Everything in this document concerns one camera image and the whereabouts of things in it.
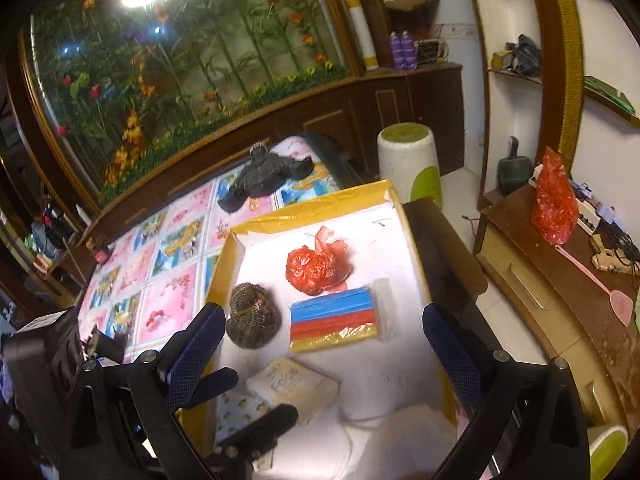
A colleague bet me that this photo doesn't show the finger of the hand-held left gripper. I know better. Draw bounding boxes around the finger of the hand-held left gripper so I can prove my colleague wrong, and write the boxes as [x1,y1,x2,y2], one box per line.
[187,366,241,411]
[215,404,300,461]

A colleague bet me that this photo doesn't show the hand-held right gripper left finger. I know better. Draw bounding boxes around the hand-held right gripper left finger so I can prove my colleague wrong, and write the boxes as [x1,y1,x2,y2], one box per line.
[67,302,227,480]

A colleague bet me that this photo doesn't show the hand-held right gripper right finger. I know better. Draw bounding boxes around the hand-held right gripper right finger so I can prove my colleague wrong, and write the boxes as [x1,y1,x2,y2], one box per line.
[422,304,591,480]

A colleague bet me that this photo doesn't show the yellow cardboard box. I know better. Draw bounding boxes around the yellow cardboard box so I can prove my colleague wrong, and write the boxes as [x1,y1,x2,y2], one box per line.
[177,180,468,480]

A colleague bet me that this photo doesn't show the beige tissue pack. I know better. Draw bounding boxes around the beige tissue pack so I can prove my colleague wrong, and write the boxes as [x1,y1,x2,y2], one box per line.
[247,357,340,426]

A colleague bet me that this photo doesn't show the brown woven bundle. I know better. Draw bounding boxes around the brown woven bundle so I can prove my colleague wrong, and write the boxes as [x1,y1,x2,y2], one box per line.
[225,282,282,349]

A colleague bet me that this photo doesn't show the wooden side table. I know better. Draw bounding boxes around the wooden side table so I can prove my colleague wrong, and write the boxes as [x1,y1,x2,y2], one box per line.
[474,180,640,431]

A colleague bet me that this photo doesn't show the white cloth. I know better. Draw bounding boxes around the white cloth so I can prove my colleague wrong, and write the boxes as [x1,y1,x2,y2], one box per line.
[255,405,461,480]

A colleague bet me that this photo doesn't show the cluttered wooden shelf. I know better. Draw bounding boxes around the cluttered wooden shelf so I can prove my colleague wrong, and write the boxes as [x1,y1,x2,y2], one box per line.
[20,200,91,283]

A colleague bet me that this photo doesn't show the pack of coloured cloths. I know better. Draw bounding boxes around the pack of coloured cloths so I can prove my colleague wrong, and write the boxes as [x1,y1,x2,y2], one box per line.
[289,279,393,357]

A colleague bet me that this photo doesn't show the pink fly swatter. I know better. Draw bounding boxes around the pink fly swatter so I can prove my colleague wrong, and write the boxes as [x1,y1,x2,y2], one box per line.
[552,242,634,329]

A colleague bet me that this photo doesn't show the large red plastic bag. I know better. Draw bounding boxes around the large red plastic bag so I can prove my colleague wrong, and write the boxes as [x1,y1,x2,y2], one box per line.
[530,146,579,246]

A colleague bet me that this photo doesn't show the white green stool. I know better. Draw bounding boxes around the white green stool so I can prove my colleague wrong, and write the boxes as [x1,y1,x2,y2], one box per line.
[587,425,629,480]
[377,122,444,207]

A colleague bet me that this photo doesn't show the dark green jug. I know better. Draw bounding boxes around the dark green jug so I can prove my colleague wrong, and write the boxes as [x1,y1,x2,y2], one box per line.
[497,135,532,196]

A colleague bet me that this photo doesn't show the wooden cabinet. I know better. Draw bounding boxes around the wooden cabinet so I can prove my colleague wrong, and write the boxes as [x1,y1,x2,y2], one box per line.
[360,62,466,177]

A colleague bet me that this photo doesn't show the glass flower display case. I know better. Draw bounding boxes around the glass flower display case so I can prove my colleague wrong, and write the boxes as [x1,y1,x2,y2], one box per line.
[20,0,362,206]

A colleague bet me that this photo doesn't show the green flat item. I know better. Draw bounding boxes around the green flat item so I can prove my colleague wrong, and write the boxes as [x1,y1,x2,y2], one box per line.
[582,76,637,112]

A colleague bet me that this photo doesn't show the black bag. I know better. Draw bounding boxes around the black bag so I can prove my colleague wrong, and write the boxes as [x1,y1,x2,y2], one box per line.
[505,34,542,78]

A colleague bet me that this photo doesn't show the golden pillar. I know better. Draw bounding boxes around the golden pillar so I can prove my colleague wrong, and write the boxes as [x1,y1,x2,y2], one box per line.
[542,0,587,171]

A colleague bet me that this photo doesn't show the white yellow rolled mat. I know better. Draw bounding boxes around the white yellow rolled mat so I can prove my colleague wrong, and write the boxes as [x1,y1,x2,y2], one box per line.
[330,0,379,72]

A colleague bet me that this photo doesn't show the tangled cables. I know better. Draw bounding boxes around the tangled cables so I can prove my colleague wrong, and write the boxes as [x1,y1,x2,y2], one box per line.
[590,220,640,276]

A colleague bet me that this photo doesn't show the white wall shelf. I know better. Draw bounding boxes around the white wall shelf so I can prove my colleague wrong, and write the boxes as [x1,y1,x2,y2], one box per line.
[487,67,544,86]

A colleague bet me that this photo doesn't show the wire basket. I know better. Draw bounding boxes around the wire basket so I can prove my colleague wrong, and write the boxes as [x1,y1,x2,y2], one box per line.
[415,37,449,66]

